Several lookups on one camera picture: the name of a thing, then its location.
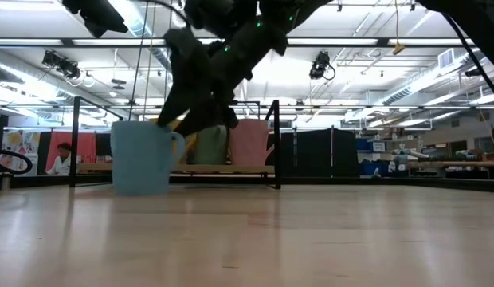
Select white ceiling vent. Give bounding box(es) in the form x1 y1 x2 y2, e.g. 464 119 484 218
437 48 455 69

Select black aluminium table frame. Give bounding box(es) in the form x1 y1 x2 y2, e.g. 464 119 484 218
10 96 494 193

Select person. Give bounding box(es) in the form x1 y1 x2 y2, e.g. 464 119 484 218
45 142 73 176

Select black curved hose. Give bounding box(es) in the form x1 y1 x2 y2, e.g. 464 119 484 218
0 148 33 176

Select tan hanging cable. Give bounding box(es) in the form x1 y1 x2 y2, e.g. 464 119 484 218
139 0 157 122

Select long wooden workbench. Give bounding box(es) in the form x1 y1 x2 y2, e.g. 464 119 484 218
408 160 494 169

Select black ceiling-mounted camera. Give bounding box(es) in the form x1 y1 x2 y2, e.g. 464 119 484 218
41 50 81 80
309 50 336 81

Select blue storage bins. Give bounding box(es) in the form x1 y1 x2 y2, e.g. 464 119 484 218
356 137 410 177

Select light blue faceted mug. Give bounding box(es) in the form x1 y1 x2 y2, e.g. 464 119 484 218
110 120 187 197

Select black bar with light strips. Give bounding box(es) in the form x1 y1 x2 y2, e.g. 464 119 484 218
0 37 475 48

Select pink faceted mug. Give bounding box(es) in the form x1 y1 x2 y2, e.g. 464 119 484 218
229 118 276 167

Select black hanging cable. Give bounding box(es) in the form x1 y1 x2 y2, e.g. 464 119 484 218
128 0 151 122

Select black partition panel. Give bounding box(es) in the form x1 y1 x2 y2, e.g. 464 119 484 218
279 127 359 179

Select orange ceramic mug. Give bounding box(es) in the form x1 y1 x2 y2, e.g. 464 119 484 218
149 117 198 165

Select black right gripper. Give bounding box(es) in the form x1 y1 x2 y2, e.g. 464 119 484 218
156 0 334 138

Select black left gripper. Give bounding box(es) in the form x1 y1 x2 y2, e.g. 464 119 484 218
61 0 130 39

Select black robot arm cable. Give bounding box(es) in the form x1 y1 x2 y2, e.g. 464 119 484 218
441 13 494 107

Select green faceted mug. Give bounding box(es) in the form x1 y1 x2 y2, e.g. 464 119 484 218
192 124 230 166

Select red partition panel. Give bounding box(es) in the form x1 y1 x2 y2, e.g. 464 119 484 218
45 131 97 173

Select colourful wall poster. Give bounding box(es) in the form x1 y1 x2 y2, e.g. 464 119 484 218
0 129 41 173

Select yellow hanging cord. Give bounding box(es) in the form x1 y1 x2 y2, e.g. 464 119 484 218
392 0 407 56

